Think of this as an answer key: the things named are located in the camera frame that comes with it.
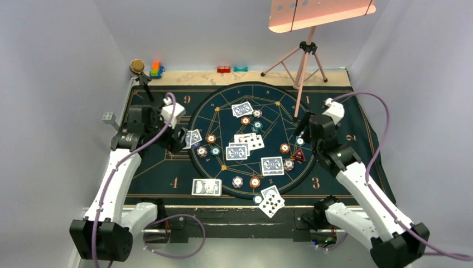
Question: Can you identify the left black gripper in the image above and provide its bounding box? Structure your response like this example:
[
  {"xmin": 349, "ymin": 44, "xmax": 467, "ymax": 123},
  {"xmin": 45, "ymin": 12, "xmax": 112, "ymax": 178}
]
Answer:
[{"xmin": 144, "ymin": 109, "xmax": 186, "ymax": 154}]

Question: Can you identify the blue backed playing card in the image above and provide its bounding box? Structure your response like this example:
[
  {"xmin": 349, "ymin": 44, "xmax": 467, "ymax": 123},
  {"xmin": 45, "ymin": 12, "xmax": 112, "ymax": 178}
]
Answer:
[
  {"xmin": 260, "ymin": 185, "xmax": 280, "ymax": 199},
  {"xmin": 231, "ymin": 103, "xmax": 252, "ymax": 118},
  {"xmin": 225, "ymin": 146, "xmax": 248, "ymax": 161},
  {"xmin": 229, "ymin": 142, "xmax": 250, "ymax": 156},
  {"xmin": 260, "ymin": 156, "xmax": 284, "ymax": 176},
  {"xmin": 182, "ymin": 130, "xmax": 192, "ymax": 150},
  {"xmin": 190, "ymin": 129, "xmax": 202, "ymax": 145},
  {"xmin": 236, "ymin": 101, "xmax": 255, "ymax": 116}
]

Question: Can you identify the teal poker chip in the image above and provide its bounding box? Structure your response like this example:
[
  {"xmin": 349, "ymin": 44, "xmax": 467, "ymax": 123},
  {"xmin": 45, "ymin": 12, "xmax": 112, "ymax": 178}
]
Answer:
[
  {"xmin": 252, "ymin": 121, "xmax": 263, "ymax": 133},
  {"xmin": 210, "ymin": 146, "xmax": 221, "ymax": 156},
  {"xmin": 296, "ymin": 137, "xmax": 305, "ymax": 146}
]

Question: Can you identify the orange poker chip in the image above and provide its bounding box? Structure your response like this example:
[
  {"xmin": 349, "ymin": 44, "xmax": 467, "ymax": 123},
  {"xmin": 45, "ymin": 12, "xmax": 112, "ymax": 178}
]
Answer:
[
  {"xmin": 206, "ymin": 134, "xmax": 217, "ymax": 145},
  {"xmin": 279, "ymin": 143, "xmax": 291, "ymax": 154},
  {"xmin": 240, "ymin": 116, "xmax": 251, "ymax": 126}
]

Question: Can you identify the blue playing card deck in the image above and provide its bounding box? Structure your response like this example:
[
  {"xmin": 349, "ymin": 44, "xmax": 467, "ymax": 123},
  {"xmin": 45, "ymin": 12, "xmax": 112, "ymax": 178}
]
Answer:
[{"xmin": 191, "ymin": 179, "xmax": 222, "ymax": 197}]

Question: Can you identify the face up playing card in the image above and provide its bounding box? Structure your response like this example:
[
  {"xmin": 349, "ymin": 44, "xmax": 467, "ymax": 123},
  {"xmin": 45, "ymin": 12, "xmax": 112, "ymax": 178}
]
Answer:
[
  {"xmin": 234, "ymin": 133, "xmax": 256, "ymax": 143},
  {"xmin": 243, "ymin": 135, "xmax": 264, "ymax": 151}
]

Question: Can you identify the pink white chip stack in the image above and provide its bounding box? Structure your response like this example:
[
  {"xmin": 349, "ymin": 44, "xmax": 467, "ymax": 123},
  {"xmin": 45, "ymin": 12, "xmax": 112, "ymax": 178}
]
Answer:
[{"xmin": 231, "ymin": 176, "xmax": 244, "ymax": 188}]

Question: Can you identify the orange chip stack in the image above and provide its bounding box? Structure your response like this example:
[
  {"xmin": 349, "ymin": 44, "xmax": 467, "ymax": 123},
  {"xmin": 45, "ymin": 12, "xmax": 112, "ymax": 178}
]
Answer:
[{"xmin": 249, "ymin": 177, "xmax": 261, "ymax": 189}]

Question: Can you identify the face up spades card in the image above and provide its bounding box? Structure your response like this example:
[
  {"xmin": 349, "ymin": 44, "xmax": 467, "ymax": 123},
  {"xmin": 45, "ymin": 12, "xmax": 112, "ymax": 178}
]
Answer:
[{"xmin": 258, "ymin": 194, "xmax": 285, "ymax": 218}]

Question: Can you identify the teal chip stack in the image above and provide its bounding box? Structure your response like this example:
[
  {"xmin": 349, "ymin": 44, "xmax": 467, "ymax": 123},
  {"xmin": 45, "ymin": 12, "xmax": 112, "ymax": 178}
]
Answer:
[{"xmin": 253, "ymin": 194, "xmax": 263, "ymax": 205}]

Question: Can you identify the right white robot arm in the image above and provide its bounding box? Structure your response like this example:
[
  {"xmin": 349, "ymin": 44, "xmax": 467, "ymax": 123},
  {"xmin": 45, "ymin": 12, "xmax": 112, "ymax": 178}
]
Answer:
[{"xmin": 295, "ymin": 98, "xmax": 430, "ymax": 267}]

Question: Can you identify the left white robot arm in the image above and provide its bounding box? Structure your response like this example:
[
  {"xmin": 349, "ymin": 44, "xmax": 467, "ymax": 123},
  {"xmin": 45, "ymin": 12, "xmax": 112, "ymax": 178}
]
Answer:
[{"xmin": 69, "ymin": 92, "xmax": 187, "ymax": 267}]

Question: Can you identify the red triangular all-in marker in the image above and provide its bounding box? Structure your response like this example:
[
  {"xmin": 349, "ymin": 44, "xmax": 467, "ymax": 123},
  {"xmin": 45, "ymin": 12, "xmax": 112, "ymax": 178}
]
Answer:
[{"xmin": 291, "ymin": 148, "xmax": 306, "ymax": 162}]

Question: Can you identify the dark green rectangular poker mat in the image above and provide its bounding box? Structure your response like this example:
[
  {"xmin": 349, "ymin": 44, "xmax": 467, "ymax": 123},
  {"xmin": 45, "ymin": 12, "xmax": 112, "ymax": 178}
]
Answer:
[{"xmin": 126, "ymin": 85, "xmax": 397, "ymax": 207}]

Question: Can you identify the pink tripod stand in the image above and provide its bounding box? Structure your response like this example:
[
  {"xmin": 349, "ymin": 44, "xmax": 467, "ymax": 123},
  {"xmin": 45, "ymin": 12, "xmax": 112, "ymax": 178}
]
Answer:
[{"xmin": 260, "ymin": 26, "xmax": 328, "ymax": 119}]

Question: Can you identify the orange green blue block stack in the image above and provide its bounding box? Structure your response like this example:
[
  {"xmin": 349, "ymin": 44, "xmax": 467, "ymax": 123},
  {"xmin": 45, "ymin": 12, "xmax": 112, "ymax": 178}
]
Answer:
[{"xmin": 149, "ymin": 61, "xmax": 165, "ymax": 79}]

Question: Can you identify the grey lego brick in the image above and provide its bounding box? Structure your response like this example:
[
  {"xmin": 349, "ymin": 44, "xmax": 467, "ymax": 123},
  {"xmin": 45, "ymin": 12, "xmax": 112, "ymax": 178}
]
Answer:
[{"xmin": 102, "ymin": 112, "xmax": 119, "ymax": 131}]

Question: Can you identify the red toy block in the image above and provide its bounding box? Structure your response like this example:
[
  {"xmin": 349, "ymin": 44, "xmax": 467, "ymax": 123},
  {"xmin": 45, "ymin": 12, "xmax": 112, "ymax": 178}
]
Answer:
[{"xmin": 216, "ymin": 65, "xmax": 231, "ymax": 73}]

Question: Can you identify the teal toy block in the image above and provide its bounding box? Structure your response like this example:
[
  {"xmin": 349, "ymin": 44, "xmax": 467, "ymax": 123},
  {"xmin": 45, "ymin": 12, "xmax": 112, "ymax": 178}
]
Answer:
[{"xmin": 233, "ymin": 66, "xmax": 248, "ymax": 72}]

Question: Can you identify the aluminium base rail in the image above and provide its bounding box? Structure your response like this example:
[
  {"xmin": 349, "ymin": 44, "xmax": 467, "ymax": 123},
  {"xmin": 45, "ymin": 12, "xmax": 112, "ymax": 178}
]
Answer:
[{"xmin": 66, "ymin": 206, "xmax": 413, "ymax": 268}]

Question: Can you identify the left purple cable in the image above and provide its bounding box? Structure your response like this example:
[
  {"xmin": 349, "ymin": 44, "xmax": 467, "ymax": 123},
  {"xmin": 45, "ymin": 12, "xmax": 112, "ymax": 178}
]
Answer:
[{"xmin": 90, "ymin": 92, "xmax": 206, "ymax": 268}]

